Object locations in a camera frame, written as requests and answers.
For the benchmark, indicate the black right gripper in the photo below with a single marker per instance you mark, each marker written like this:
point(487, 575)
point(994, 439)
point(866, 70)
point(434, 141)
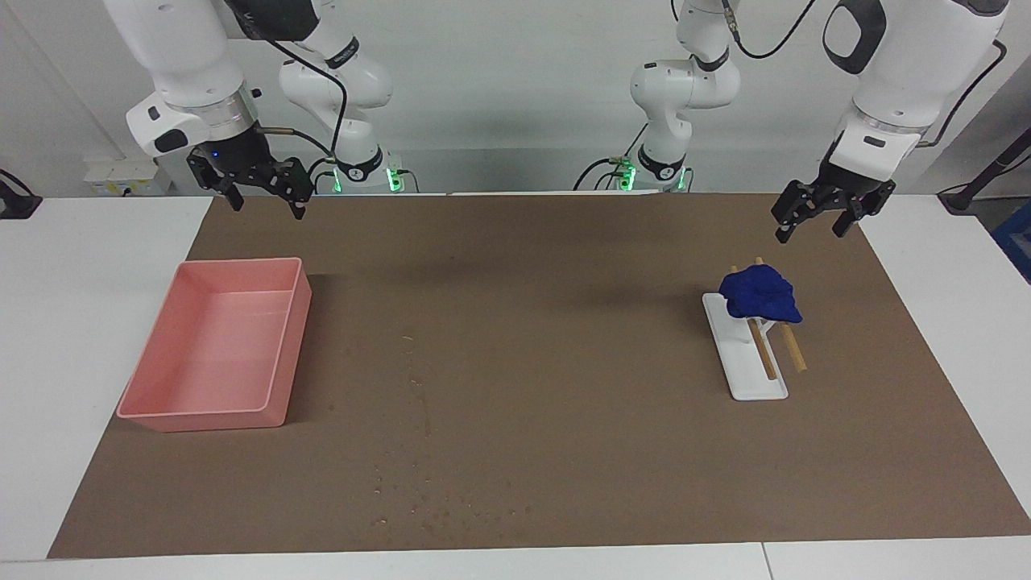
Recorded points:
point(238, 157)

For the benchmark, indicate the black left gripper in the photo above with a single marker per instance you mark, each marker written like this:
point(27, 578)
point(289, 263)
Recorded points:
point(855, 176)

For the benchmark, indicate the blue towel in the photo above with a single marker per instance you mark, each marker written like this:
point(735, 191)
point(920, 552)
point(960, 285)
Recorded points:
point(759, 294)

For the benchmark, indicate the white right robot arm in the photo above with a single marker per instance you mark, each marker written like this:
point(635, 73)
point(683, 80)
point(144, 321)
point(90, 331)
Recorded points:
point(185, 56)

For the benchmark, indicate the white towel rack base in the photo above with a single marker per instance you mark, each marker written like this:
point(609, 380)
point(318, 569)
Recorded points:
point(745, 366)

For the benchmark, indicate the white power strip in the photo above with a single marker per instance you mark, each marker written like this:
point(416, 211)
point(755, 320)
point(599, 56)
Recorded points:
point(121, 176)

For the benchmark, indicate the wooden rack rod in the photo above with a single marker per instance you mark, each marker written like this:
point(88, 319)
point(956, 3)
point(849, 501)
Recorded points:
point(793, 350)
point(765, 354)

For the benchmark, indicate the pink plastic bin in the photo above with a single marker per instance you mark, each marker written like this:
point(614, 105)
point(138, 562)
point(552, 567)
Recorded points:
point(213, 346)

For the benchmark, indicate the black stand pole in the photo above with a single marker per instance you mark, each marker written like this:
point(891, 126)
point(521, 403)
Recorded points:
point(991, 173)

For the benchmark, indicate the brown table mat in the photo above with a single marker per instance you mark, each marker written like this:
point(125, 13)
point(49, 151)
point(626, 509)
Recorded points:
point(523, 322)

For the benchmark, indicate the black clamp mount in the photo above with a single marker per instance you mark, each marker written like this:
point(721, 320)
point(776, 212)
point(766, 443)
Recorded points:
point(16, 205)

